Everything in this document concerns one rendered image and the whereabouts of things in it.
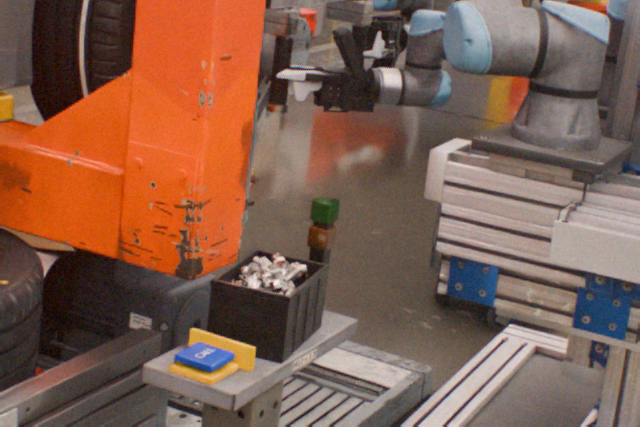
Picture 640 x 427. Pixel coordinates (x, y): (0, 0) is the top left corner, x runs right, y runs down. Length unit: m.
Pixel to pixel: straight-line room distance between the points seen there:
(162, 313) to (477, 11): 0.86
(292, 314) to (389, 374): 1.02
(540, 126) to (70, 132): 0.82
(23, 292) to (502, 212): 0.82
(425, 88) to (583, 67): 0.50
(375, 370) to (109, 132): 1.09
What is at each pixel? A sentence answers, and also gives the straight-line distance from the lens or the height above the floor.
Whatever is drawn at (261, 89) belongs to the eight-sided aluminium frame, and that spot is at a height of 0.70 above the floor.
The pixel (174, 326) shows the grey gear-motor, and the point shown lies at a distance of 2.55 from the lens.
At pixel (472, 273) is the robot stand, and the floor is 0.56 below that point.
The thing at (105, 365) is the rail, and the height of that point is 0.38.
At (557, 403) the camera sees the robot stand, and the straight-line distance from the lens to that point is 2.77.
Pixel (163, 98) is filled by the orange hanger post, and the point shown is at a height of 0.83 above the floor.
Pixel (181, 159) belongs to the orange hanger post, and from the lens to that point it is 2.19.
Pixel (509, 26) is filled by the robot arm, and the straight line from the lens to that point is 2.16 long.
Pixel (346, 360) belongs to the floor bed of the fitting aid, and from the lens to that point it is 3.15.
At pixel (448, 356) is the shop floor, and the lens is 3.48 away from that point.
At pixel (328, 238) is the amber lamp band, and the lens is 2.30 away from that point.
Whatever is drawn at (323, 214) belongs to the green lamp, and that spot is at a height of 0.64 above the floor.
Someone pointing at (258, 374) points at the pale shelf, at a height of 0.45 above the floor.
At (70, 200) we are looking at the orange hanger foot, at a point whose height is 0.61.
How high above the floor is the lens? 1.27
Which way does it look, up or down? 15 degrees down
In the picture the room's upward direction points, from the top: 7 degrees clockwise
